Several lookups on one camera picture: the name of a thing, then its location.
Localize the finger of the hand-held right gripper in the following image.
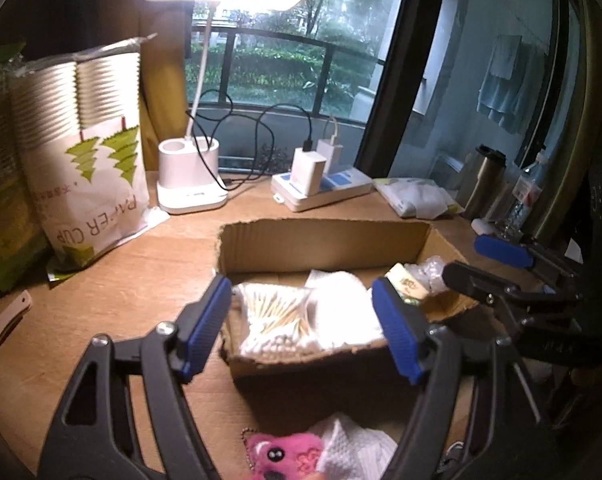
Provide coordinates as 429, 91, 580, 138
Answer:
441, 261, 584, 313
473, 234, 584, 286

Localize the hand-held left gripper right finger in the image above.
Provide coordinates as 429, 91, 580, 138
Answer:
371, 276, 556, 480

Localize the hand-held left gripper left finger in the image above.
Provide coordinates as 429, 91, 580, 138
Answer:
36, 275, 233, 480

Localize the cardboard box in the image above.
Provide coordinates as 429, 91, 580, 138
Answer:
214, 219, 492, 403

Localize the white tissue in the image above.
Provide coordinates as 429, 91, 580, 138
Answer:
311, 411, 400, 480
304, 269, 388, 352

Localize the pink plush keychain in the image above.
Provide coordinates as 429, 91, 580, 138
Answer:
240, 426, 328, 480

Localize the clear plastic bag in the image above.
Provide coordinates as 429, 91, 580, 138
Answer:
405, 255, 454, 295

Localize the small yellow box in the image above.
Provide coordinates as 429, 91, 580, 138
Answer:
384, 262, 430, 305

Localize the clear water bottle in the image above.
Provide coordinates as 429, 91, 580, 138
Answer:
497, 149, 550, 242

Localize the white folded tissue in box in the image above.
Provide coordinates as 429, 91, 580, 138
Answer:
304, 269, 388, 352

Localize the cotton swab bag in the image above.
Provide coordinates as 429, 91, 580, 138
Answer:
223, 282, 323, 359

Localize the steel thermos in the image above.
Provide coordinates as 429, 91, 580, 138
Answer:
457, 144, 507, 222

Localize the white tissue pack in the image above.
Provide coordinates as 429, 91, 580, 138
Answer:
373, 176, 466, 220

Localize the white desk lamp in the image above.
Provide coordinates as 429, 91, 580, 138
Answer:
142, 0, 310, 215

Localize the light blue hanging towel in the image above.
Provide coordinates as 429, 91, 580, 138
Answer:
476, 40, 540, 134

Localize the white power strip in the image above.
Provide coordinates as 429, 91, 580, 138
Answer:
270, 164, 374, 213

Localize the paper cup bag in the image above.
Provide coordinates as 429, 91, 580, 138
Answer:
8, 34, 171, 275

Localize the large white charger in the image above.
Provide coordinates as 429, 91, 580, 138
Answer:
291, 147, 328, 195

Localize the small white charger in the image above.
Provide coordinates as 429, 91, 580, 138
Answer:
315, 137, 343, 172

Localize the white hanging towel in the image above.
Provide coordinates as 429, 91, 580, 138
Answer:
490, 34, 524, 81

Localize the white folding knife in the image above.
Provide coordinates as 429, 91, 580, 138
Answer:
0, 289, 34, 350

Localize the green package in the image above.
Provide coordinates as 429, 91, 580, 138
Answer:
0, 41, 51, 294

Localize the yellow curtain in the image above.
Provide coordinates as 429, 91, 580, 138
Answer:
139, 0, 190, 175

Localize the black balcony railing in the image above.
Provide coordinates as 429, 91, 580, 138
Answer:
190, 21, 388, 127

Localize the black cable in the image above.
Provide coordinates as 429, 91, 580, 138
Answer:
184, 89, 315, 194

